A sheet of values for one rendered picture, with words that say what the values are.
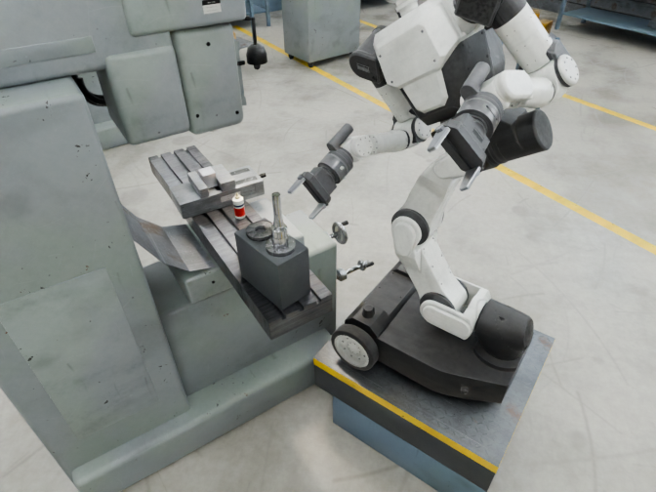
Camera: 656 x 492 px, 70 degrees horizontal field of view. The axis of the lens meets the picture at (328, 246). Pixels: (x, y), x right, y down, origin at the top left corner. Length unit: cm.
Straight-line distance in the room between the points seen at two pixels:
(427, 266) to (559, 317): 137
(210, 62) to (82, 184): 50
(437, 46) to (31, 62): 100
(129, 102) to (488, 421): 159
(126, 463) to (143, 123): 131
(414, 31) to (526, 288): 204
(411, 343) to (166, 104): 118
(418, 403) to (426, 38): 126
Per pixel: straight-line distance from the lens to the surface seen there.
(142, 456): 217
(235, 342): 210
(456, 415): 190
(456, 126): 98
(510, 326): 176
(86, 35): 142
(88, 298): 161
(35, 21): 140
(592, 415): 261
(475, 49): 140
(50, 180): 139
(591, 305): 312
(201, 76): 153
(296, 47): 637
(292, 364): 223
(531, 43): 133
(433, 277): 175
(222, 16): 149
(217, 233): 182
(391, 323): 190
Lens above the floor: 198
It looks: 39 degrees down
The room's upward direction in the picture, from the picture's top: straight up
